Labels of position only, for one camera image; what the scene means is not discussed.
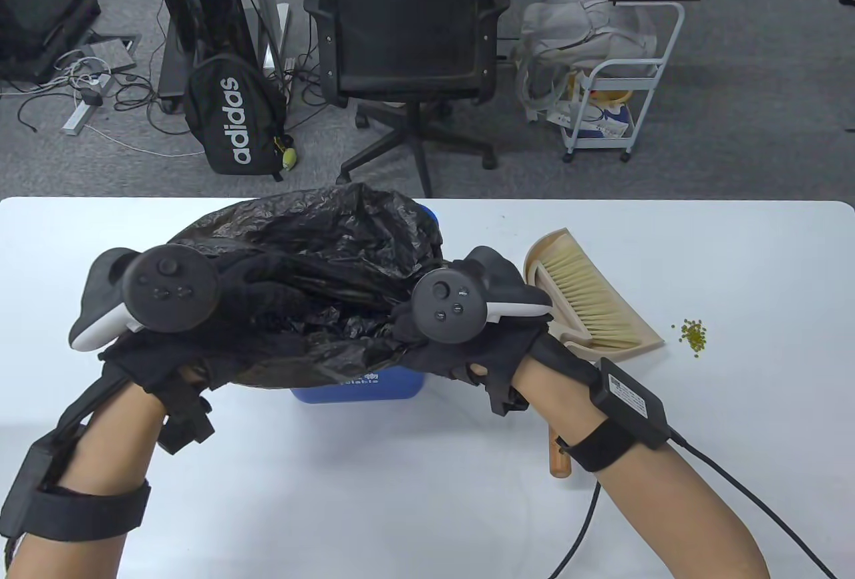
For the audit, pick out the person's left hand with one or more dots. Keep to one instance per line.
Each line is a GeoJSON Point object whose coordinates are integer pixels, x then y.
{"type": "Point", "coordinates": [247, 292]}

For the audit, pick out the blue and white box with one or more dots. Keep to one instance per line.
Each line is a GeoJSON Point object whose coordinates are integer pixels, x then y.
{"type": "Point", "coordinates": [604, 125]}

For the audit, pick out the white table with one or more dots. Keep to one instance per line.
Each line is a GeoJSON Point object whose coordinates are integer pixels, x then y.
{"type": "Point", "coordinates": [334, 505]}

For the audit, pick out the black plastic bin bag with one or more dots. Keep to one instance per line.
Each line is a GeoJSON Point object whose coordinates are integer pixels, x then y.
{"type": "Point", "coordinates": [320, 225]}

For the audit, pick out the pile of green mung beans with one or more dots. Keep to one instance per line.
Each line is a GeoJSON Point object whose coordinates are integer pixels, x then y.
{"type": "Point", "coordinates": [693, 337]}

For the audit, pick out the light grey backpack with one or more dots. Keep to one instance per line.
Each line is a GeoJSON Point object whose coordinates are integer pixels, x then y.
{"type": "Point", "coordinates": [568, 25]}

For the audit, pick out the black wrist sensor box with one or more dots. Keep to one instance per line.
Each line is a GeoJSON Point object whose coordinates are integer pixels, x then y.
{"type": "Point", "coordinates": [80, 512]}
{"type": "Point", "coordinates": [628, 399]}

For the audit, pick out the person's right forearm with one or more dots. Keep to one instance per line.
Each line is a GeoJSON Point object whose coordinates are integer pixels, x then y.
{"type": "Point", "coordinates": [668, 519]}

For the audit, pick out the black mesh office chair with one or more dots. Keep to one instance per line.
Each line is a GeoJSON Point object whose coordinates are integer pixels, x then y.
{"type": "Point", "coordinates": [401, 25]}

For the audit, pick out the grey metal desk leg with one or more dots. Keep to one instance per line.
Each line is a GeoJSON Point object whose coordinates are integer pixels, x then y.
{"type": "Point", "coordinates": [267, 5]}

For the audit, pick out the black monitor stand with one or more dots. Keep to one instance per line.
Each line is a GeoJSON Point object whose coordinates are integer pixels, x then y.
{"type": "Point", "coordinates": [33, 5]}

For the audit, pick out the person's right hand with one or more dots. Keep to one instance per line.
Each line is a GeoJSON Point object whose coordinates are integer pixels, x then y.
{"type": "Point", "coordinates": [494, 348]}

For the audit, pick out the black computer tower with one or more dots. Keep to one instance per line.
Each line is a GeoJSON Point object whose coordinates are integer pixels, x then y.
{"type": "Point", "coordinates": [200, 5]}

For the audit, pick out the black backpack with white print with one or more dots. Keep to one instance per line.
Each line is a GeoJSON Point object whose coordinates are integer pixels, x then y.
{"type": "Point", "coordinates": [234, 118]}

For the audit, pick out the yellow bowl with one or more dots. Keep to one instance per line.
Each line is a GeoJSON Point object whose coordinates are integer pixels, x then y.
{"type": "Point", "coordinates": [611, 97]}

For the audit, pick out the grey floor socket box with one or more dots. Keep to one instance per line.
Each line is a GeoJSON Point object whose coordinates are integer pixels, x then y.
{"type": "Point", "coordinates": [113, 51]}

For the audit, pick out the white power strip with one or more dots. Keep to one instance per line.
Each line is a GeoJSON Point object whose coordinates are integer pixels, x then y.
{"type": "Point", "coordinates": [77, 118]}

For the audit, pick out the beige plastic dustpan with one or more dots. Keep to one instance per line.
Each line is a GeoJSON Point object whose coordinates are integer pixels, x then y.
{"type": "Point", "coordinates": [641, 338]}

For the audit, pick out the white rolling cart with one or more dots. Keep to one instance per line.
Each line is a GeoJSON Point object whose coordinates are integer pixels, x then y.
{"type": "Point", "coordinates": [628, 68]}

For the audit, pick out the blue food waste bin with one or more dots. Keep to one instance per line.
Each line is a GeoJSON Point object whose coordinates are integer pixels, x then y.
{"type": "Point", "coordinates": [361, 391]}

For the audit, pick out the person's left forearm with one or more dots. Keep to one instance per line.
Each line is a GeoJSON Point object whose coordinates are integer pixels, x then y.
{"type": "Point", "coordinates": [100, 445]}

